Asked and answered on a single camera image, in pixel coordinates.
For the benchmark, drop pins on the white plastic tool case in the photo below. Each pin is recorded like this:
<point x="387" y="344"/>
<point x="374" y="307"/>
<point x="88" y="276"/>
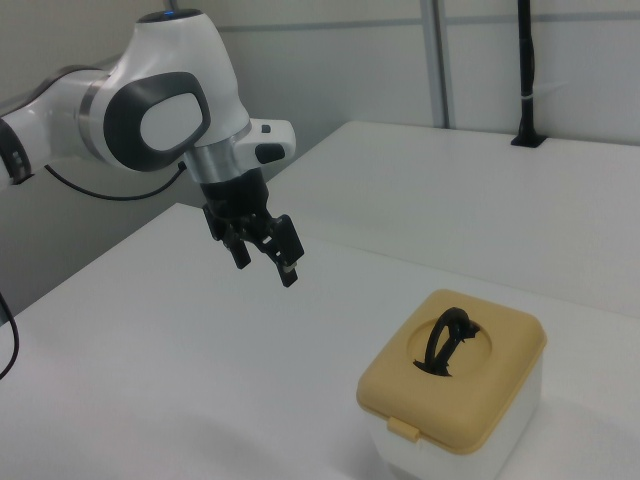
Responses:
<point x="500" y="450"/>

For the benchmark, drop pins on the grey partition post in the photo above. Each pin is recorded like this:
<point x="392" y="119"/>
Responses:
<point x="436" y="60"/>

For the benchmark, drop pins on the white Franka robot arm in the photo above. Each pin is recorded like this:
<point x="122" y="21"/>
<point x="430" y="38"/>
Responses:
<point x="165" y="75"/>

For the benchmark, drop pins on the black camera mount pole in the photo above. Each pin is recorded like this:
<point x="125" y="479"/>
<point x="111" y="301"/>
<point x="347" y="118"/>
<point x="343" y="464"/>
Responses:
<point x="526" y="75"/>

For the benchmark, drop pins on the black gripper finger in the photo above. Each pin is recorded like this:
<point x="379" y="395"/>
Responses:
<point x="239" y="250"/>
<point x="286" y="245"/>

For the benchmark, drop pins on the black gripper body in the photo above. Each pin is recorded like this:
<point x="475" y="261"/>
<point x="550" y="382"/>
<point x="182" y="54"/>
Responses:
<point x="235" y="200"/>

